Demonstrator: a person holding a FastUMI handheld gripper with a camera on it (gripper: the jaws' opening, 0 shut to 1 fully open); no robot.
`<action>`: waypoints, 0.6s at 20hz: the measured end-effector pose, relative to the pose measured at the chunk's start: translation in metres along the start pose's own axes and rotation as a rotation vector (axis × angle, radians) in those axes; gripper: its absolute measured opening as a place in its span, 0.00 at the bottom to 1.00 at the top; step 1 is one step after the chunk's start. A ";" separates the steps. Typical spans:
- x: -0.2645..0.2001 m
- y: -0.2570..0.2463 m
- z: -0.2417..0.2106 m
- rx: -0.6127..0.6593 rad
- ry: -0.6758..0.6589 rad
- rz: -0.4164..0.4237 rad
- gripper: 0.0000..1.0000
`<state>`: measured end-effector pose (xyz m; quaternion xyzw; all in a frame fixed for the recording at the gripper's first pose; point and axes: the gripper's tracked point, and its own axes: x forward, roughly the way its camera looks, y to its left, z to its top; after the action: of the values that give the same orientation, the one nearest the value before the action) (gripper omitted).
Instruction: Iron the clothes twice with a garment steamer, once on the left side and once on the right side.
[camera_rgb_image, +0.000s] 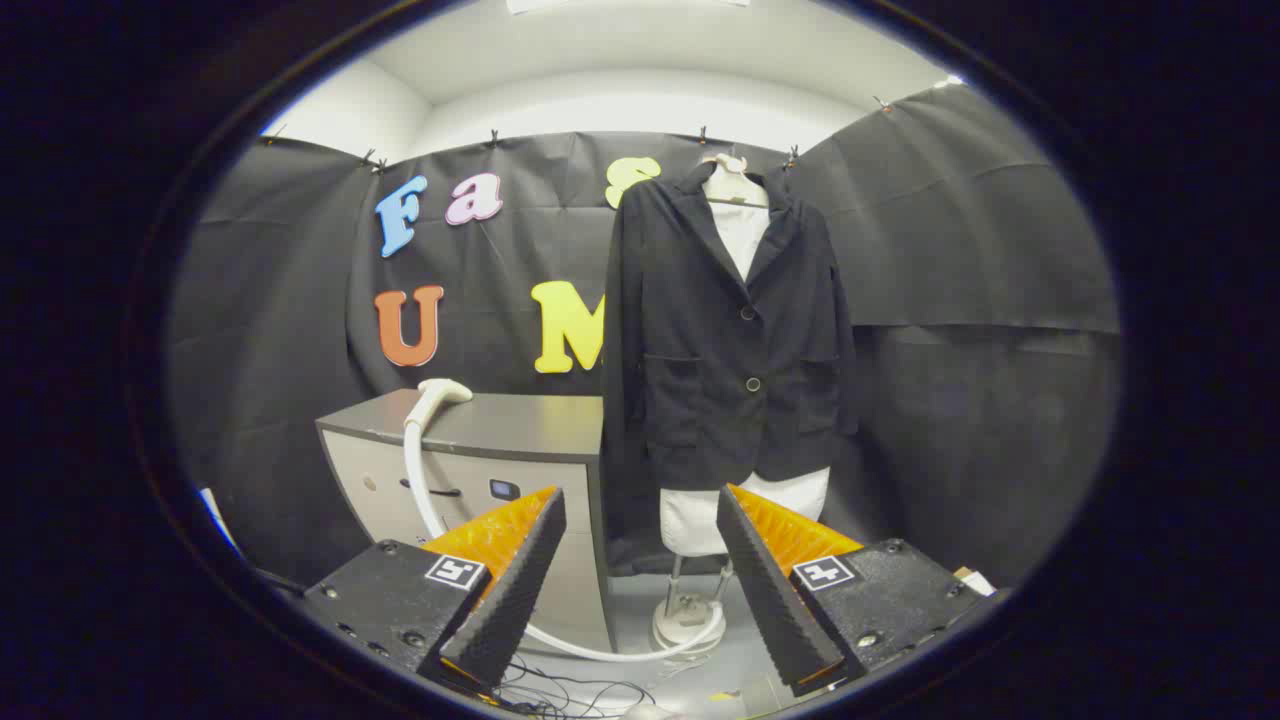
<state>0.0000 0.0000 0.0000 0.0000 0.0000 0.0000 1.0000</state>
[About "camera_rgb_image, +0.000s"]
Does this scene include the grey metal drawer cabinet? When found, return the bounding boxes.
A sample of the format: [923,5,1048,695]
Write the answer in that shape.
[316,390,616,653]

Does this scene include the white mannequin torso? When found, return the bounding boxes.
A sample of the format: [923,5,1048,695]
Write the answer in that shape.
[660,153,831,557]

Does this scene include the white mannequin stand base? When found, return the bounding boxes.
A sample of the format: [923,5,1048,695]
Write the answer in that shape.
[652,555,736,656]

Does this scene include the white garment steamer with hose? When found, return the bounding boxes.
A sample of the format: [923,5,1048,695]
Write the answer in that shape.
[403,378,727,664]

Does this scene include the black backdrop cloth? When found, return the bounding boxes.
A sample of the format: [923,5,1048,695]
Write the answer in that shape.
[165,85,1121,591]

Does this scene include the black blazer jacket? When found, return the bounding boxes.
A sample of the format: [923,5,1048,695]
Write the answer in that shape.
[603,160,859,549]

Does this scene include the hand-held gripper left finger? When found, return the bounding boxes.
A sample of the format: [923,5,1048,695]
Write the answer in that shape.
[303,487,568,693]

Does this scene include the tangled floor cables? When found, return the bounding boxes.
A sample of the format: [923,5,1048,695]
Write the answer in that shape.
[495,655,656,719]

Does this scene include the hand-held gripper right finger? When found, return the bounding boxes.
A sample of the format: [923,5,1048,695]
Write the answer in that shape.
[716,484,986,698]

